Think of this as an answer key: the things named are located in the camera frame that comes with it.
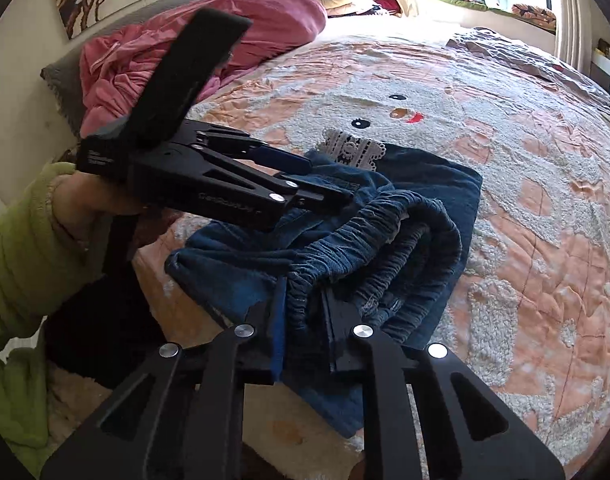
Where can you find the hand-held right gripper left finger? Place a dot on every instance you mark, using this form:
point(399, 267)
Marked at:
point(279, 345)

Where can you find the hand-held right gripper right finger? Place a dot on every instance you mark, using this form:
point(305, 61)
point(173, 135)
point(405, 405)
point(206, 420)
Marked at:
point(340, 342)

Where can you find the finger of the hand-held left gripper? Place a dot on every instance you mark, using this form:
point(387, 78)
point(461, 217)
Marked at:
point(320, 195)
point(280, 157)

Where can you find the blue pants with lace trim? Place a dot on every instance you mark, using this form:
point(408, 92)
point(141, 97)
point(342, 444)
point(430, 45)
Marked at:
point(425, 200)

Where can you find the person's left forearm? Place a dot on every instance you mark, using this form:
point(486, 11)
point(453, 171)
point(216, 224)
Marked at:
point(30, 260)

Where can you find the person's left hand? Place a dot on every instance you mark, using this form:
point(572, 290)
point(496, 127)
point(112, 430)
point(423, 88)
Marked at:
point(90, 205)

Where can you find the pink blanket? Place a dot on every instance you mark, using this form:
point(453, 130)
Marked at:
point(265, 25)

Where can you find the peach white quilted bedspread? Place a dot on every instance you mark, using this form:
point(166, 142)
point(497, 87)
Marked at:
point(535, 210)

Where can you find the grey crumpled blanket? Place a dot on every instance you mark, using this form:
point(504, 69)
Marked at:
point(525, 60)

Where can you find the green window seat mat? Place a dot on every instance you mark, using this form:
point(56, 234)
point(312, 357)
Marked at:
point(475, 4)

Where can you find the person's green jacket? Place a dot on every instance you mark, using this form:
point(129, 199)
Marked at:
point(15, 410)

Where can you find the floral folded quilt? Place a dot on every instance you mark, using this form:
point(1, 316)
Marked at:
point(535, 15)

